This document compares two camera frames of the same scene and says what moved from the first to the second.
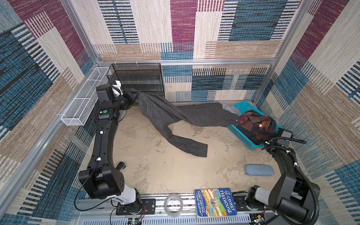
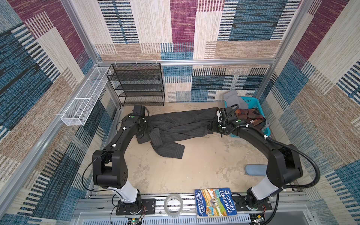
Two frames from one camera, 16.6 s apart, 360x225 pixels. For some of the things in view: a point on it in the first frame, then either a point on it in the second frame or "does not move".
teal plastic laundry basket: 241,108 → 252,102
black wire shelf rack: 146,77 does not move
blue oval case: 259,170 does not move
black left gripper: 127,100 → 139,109
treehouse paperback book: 215,203 does not move
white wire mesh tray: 78,112 does not move
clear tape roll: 165,205 does not move
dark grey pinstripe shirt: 161,114 → 159,128
